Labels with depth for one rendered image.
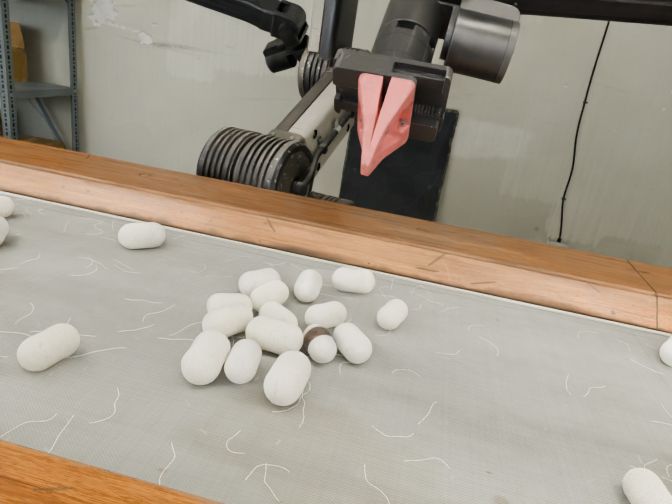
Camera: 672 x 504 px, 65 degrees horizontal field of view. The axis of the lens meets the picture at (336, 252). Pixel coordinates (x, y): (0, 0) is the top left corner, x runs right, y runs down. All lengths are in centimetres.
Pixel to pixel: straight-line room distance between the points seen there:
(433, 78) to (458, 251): 15
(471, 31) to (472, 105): 181
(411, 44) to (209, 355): 33
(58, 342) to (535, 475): 26
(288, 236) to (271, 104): 201
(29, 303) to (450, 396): 27
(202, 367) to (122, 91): 258
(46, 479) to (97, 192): 39
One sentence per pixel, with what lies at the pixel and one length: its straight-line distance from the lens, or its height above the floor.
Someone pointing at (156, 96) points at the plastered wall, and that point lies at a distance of 274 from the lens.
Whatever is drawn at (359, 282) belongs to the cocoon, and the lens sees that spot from 42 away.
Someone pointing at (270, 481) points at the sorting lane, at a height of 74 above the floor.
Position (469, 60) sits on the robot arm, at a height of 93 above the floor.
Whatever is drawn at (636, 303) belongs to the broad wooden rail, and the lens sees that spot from 52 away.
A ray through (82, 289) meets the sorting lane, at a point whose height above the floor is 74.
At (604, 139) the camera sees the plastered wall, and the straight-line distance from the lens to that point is 241.
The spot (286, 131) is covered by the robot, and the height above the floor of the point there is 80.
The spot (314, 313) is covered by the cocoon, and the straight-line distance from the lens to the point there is 36.
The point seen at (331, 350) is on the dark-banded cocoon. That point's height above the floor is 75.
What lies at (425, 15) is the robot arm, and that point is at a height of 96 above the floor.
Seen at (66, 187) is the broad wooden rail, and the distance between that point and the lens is 60.
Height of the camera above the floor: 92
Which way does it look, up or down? 21 degrees down
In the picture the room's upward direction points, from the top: 9 degrees clockwise
